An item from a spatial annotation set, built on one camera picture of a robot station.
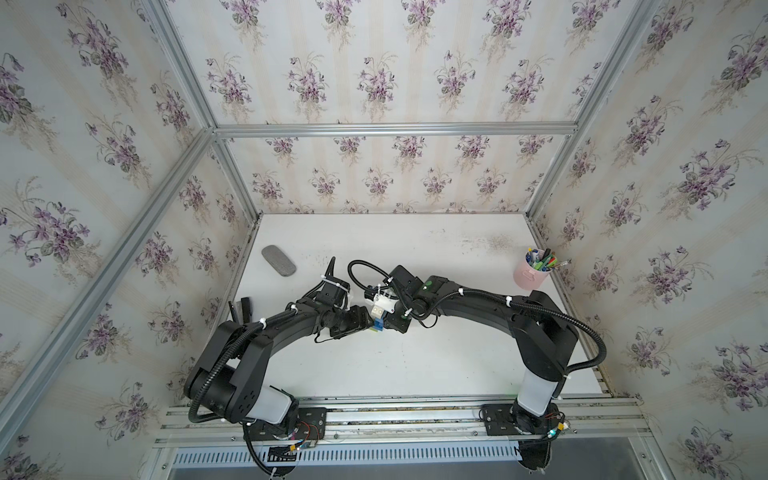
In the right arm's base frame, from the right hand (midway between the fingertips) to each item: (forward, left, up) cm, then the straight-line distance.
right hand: (392, 318), depth 86 cm
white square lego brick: (-1, +4, +5) cm, 7 cm away
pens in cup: (+16, -46, +8) cm, 49 cm away
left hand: (-1, +8, -4) cm, 9 cm away
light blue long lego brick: (-2, +4, +1) cm, 5 cm away
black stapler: (+2, +47, -3) cm, 47 cm away
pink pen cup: (+14, -43, +1) cm, 46 cm away
